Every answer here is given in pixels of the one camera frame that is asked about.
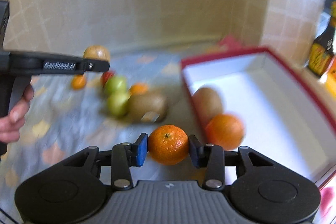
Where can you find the person's left hand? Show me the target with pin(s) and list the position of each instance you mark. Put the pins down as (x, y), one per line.
(12, 123)

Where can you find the brown round pear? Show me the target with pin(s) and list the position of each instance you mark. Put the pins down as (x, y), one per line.
(97, 52)

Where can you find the brown kiwi with sticker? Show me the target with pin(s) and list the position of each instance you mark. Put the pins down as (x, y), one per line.
(149, 107)

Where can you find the small cherry tomato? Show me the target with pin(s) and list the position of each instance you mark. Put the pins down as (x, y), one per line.
(78, 82)

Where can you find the yellow detergent jug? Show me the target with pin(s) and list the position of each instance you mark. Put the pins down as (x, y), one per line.
(330, 83)

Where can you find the large green apple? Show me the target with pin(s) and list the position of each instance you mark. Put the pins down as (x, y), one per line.
(115, 84)

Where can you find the floral blue tablecloth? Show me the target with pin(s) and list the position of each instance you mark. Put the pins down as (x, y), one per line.
(62, 121)

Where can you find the mandarin orange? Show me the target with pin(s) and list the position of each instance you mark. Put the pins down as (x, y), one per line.
(168, 145)

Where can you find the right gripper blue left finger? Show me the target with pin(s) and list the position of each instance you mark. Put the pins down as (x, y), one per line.
(124, 156)

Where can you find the dark soy sauce bottle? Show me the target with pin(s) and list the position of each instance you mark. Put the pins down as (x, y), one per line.
(321, 52)

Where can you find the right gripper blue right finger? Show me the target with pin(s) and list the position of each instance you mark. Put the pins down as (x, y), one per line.
(210, 157)

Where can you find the small green apple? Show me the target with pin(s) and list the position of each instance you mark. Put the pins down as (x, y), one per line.
(117, 103)

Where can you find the pink cloth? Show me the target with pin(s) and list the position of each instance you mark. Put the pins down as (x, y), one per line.
(230, 43)
(327, 196)

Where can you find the brown kiwi in box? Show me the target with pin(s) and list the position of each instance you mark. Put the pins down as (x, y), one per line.
(208, 104)

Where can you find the large orange in box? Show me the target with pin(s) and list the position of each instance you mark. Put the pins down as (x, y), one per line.
(225, 130)

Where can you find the red strawberry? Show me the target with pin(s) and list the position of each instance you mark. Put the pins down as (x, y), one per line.
(106, 76)

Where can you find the red cardboard box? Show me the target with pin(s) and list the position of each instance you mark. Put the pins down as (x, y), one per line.
(283, 116)

